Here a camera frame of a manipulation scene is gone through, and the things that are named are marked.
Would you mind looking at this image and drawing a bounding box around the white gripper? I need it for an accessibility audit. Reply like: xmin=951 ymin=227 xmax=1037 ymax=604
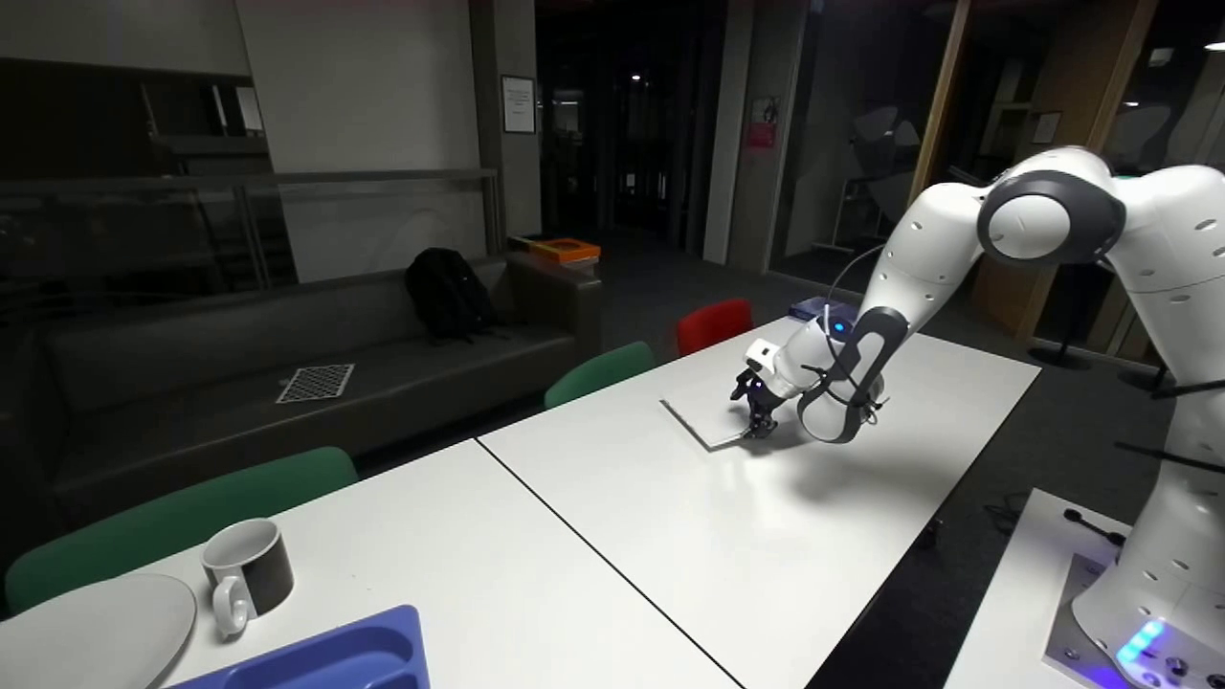
xmin=733 ymin=323 xmax=830 ymax=440

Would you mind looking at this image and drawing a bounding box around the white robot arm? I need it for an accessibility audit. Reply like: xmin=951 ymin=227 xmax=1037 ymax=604
xmin=733 ymin=147 xmax=1225 ymax=529

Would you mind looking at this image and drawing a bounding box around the red chair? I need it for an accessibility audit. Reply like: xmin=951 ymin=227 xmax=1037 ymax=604
xmin=676 ymin=300 xmax=753 ymax=351

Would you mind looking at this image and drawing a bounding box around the green chair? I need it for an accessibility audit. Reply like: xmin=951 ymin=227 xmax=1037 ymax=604
xmin=544 ymin=342 xmax=660 ymax=406
xmin=6 ymin=448 xmax=362 ymax=614

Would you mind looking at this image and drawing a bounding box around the orange lid bin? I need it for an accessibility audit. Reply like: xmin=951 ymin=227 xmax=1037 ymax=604
xmin=514 ymin=238 xmax=602 ymax=342

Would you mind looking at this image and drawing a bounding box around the black backpack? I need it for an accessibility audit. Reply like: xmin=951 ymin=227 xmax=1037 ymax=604
xmin=408 ymin=248 xmax=493 ymax=342

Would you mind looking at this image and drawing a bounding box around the black dumbbell-shaped tool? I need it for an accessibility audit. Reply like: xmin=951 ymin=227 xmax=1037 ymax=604
xmin=1060 ymin=509 xmax=1127 ymax=548

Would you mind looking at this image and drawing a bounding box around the paper on sofa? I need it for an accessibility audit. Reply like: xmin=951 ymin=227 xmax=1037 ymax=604
xmin=280 ymin=363 xmax=352 ymax=406

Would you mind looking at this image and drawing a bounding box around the blue plastic tray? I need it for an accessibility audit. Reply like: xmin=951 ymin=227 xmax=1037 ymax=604
xmin=181 ymin=604 xmax=434 ymax=689

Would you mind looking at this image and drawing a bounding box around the black and white mug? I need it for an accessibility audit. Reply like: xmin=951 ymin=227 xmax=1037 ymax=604
xmin=205 ymin=517 xmax=295 ymax=642

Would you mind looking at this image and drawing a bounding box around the dark grey sofa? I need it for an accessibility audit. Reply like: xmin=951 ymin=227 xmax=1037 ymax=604
xmin=0 ymin=261 xmax=598 ymax=550

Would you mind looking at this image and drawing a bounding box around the grey round plate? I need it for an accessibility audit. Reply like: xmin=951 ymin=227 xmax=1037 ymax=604
xmin=0 ymin=580 xmax=198 ymax=689

